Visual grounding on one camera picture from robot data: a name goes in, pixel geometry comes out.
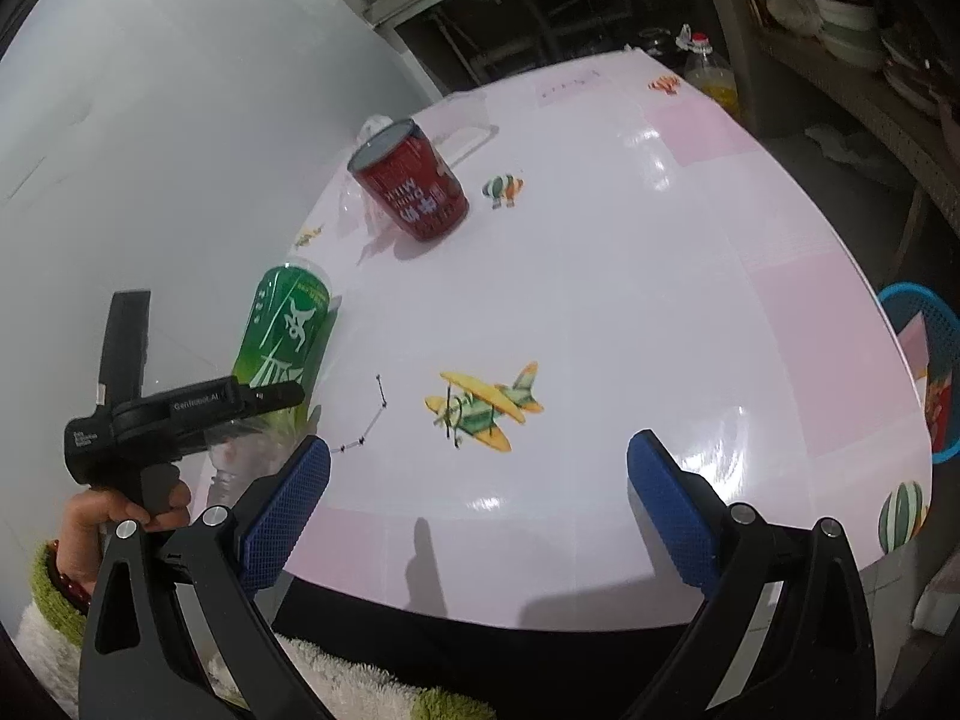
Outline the stack of plates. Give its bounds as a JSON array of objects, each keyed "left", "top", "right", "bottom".
[{"left": 881, "top": 37, "right": 960, "bottom": 121}]

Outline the red bead bracelet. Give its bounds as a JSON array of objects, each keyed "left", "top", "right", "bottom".
[{"left": 41, "top": 538, "right": 95, "bottom": 605}]

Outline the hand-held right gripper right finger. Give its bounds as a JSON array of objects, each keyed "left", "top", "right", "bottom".
[{"left": 622, "top": 429, "right": 878, "bottom": 720}]

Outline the pink printed table cover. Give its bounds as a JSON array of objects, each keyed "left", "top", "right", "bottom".
[{"left": 270, "top": 45, "right": 935, "bottom": 631}]

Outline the person's left hand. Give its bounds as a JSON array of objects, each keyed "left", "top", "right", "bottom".
[{"left": 58, "top": 480, "right": 192, "bottom": 597}]

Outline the white crumpled paper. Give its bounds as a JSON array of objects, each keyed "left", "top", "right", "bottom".
[{"left": 806, "top": 126, "right": 912, "bottom": 181}]

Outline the person's left forearm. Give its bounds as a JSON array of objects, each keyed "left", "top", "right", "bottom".
[{"left": 15, "top": 540, "right": 98, "bottom": 698}]

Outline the white green fuzzy robe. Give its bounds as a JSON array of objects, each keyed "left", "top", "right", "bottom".
[{"left": 202, "top": 630, "right": 496, "bottom": 720}]

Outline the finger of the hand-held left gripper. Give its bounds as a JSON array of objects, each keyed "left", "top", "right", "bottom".
[{"left": 240, "top": 381, "right": 307, "bottom": 415}]

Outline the green plastic bottle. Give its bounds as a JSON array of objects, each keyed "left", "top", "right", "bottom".
[{"left": 202, "top": 259, "right": 338, "bottom": 511}]

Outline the red drink can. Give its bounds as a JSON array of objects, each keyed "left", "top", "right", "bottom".
[{"left": 347, "top": 118, "right": 471, "bottom": 242}]

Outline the stack of white bowls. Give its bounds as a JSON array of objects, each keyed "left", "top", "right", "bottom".
[{"left": 814, "top": 0, "right": 890, "bottom": 72}]

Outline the blue plastic basket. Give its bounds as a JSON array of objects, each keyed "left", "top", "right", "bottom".
[{"left": 876, "top": 283, "right": 960, "bottom": 464}]

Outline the red cap oil bottle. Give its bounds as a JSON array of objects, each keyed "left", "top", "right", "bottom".
[{"left": 682, "top": 31, "right": 740, "bottom": 110}]

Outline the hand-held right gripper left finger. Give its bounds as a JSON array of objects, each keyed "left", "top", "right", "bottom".
[{"left": 79, "top": 435, "right": 332, "bottom": 720}]

